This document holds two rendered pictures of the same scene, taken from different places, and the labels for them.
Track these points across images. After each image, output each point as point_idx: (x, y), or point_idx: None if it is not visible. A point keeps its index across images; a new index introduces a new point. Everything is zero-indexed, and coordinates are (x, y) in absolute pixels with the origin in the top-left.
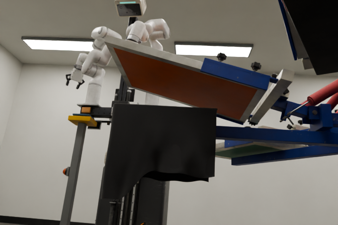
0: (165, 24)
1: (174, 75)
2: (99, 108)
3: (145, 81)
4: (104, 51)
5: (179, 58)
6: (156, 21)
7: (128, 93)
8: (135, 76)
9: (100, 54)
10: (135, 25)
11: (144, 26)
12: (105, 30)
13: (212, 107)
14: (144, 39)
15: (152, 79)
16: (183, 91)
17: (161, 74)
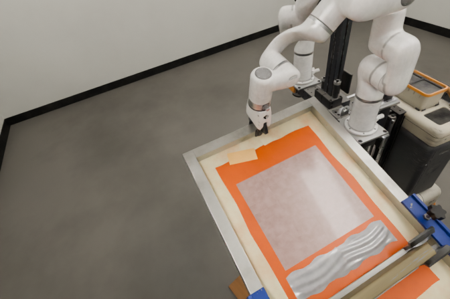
0: (369, 7)
1: (272, 225)
2: (303, 91)
3: (294, 148)
4: (296, 13)
5: (231, 255)
6: (340, 3)
7: (334, 87)
8: (278, 141)
9: (290, 19)
10: (250, 84)
11: (265, 87)
12: None
13: (401, 241)
14: (284, 88)
15: (285, 169)
16: (328, 210)
17: (268, 200)
